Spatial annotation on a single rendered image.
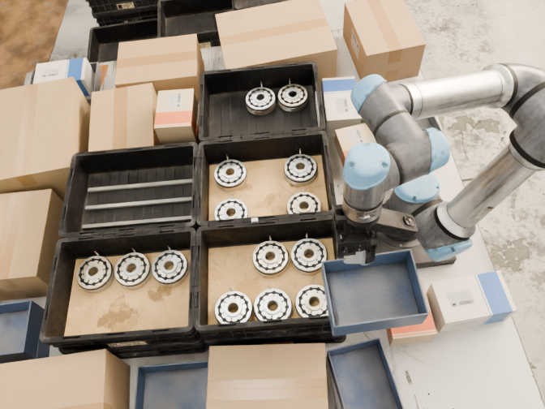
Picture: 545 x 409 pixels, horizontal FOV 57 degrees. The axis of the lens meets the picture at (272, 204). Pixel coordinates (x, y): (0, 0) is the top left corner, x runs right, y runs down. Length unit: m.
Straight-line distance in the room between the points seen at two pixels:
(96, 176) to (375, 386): 1.08
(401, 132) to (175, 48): 1.25
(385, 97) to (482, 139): 1.92
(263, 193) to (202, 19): 1.50
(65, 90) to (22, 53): 1.77
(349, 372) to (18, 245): 1.04
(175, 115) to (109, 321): 0.67
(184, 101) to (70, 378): 0.90
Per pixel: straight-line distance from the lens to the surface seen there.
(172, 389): 1.53
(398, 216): 1.04
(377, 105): 0.95
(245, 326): 1.30
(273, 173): 1.61
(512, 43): 3.39
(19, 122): 1.92
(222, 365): 1.35
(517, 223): 2.63
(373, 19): 2.04
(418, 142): 0.91
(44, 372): 1.46
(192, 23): 2.86
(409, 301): 1.18
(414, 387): 1.51
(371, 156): 0.86
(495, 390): 1.56
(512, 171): 1.25
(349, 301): 1.16
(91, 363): 1.41
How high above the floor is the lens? 2.16
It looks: 60 degrees down
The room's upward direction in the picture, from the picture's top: 8 degrees counter-clockwise
